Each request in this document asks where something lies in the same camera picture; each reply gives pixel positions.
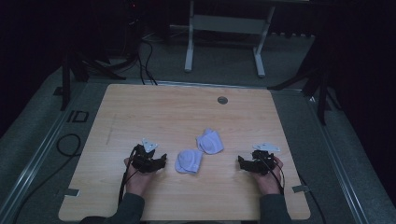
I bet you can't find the person's left hand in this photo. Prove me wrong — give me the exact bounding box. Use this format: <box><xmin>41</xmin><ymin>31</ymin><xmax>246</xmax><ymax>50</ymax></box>
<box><xmin>123</xmin><ymin>157</ymin><xmax>157</xmax><ymax>198</ymax></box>

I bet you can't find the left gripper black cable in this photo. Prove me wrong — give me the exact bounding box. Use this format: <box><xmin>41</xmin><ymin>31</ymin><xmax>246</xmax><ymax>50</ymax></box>
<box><xmin>117</xmin><ymin>146</ymin><xmax>139</xmax><ymax>206</ymax></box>

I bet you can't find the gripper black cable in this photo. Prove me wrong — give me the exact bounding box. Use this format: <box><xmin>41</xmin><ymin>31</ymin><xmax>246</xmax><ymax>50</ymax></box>
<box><xmin>260</xmin><ymin>153</ymin><xmax>286</xmax><ymax>196</ymax></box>
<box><xmin>117</xmin><ymin>146</ymin><xmax>139</xmax><ymax>206</ymax></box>

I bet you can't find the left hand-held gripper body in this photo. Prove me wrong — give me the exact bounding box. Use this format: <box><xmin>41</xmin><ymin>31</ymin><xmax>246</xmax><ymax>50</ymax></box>
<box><xmin>131</xmin><ymin>137</ymin><xmax>163</xmax><ymax>175</ymax></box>

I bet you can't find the black tripod stand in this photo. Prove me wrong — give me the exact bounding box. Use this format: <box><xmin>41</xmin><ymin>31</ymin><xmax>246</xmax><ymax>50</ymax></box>
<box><xmin>267</xmin><ymin>36</ymin><xmax>342</xmax><ymax>126</ymax></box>
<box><xmin>52</xmin><ymin>18</ymin><xmax>127</xmax><ymax>112</ymax></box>

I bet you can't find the black looped floor cable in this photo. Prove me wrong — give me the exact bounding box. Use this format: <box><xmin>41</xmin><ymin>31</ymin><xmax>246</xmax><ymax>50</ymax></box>
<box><xmin>8</xmin><ymin>133</ymin><xmax>82</xmax><ymax>224</ymax></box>

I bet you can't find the white metal table frame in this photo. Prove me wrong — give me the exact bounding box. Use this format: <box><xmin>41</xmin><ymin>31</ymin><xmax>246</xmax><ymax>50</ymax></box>
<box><xmin>184</xmin><ymin>0</ymin><xmax>276</xmax><ymax>78</ymax></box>

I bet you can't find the light purple sock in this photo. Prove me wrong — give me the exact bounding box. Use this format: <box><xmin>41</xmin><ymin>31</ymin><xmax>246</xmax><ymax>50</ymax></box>
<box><xmin>174</xmin><ymin>148</ymin><xmax>205</xmax><ymax>175</ymax></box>
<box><xmin>195</xmin><ymin>127</ymin><xmax>225</xmax><ymax>156</ymax></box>

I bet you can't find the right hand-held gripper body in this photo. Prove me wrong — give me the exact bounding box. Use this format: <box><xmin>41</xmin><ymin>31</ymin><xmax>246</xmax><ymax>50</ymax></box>
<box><xmin>242</xmin><ymin>142</ymin><xmax>281</xmax><ymax>176</ymax></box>

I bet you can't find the person's right hand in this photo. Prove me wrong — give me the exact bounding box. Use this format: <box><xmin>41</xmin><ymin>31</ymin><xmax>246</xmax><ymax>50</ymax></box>
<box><xmin>251</xmin><ymin>156</ymin><xmax>285</xmax><ymax>196</ymax></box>

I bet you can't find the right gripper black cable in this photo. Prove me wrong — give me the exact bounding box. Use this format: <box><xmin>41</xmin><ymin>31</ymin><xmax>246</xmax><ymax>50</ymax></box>
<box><xmin>260</xmin><ymin>153</ymin><xmax>286</xmax><ymax>196</ymax></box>

